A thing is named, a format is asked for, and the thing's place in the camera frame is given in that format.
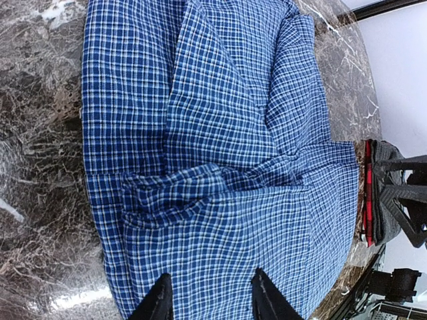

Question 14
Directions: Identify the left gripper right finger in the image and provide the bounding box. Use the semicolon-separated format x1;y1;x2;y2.
251;268;303;320

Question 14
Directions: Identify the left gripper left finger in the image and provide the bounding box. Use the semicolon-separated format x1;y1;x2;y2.
128;273;173;320

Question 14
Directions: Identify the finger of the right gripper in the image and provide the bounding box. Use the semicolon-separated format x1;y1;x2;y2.
380;185;426;247
372;155;427;179

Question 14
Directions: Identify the black striped shirt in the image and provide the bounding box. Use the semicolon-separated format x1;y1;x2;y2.
370;140;404;246

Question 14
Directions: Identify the blue checked long sleeve shirt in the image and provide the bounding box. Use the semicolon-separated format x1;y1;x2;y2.
81;1;359;319

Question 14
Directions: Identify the red plaid shirt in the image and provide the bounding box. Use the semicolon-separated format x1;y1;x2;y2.
361;140;374;247

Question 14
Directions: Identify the white slotted cable duct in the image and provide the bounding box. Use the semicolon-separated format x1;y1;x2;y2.
373;301;427;320

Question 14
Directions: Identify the right black frame post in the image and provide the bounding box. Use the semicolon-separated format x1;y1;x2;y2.
351;0;426;21

